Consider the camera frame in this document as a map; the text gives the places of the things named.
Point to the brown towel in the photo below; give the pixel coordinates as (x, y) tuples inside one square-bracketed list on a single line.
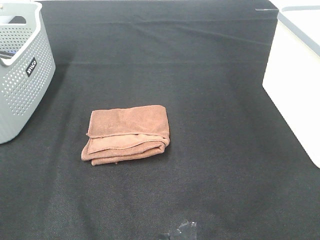
[(124, 134)]

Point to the black table cloth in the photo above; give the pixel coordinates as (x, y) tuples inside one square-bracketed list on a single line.
[(233, 165)]

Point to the white storage box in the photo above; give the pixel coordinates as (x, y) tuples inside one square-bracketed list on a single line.
[(292, 74)]

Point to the grey perforated plastic basket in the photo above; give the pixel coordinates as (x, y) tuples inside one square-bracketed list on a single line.
[(27, 65)]

